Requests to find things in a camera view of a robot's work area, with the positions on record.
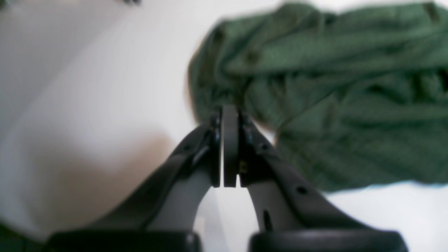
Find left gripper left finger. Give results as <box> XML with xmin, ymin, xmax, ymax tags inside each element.
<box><xmin>46</xmin><ymin>108</ymin><xmax>222</xmax><ymax>252</ymax></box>

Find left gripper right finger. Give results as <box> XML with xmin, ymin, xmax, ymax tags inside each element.
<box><xmin>224</xmin><ymin>105</ymin><xmax>408</xmax><ymax>252</ymax></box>

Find dark green t-shirt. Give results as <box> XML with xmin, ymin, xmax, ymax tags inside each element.
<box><xmin>188</xmin><ymin>2</ymin><xmax>448</xmax><ymax>192</ymax></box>

